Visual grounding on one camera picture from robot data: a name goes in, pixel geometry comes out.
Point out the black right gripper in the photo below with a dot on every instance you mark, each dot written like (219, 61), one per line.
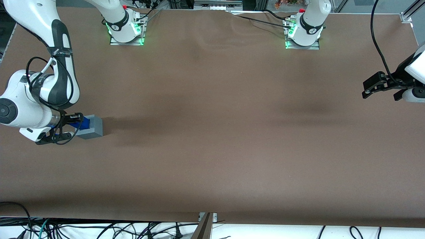
(66, 120)

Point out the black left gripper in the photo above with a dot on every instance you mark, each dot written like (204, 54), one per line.
(399, 78)

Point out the blue plastic part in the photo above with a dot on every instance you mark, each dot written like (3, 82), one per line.
(84, 123)

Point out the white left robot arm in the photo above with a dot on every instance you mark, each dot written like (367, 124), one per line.
(312, 23)

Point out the gray square base block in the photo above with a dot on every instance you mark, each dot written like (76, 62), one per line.
(94, 127)

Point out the aluminium diagonal profile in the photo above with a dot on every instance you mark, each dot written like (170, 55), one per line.
(415, 6)

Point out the colourful small objects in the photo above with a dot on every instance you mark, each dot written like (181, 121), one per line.
(285, 2)

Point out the brown table mat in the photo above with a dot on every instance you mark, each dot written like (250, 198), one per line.
(212, 132)

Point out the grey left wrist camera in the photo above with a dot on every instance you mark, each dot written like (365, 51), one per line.
(413, 96)

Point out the silver corner bracket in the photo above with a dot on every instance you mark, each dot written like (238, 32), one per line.
(405, 17)

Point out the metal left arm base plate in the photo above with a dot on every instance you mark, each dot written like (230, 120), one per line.
(312, 47)

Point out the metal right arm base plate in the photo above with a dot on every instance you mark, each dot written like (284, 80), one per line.
(114, 43)

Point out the aluminium side rail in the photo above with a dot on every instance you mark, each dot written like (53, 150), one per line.
(11, 33)

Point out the aluminium profile post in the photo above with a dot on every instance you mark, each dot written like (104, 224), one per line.
(203, 229)

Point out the silver metal bracket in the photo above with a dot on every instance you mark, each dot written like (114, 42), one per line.
(214, 217)

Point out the aluminium frame with ports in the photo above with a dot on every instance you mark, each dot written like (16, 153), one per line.
(215, 2)

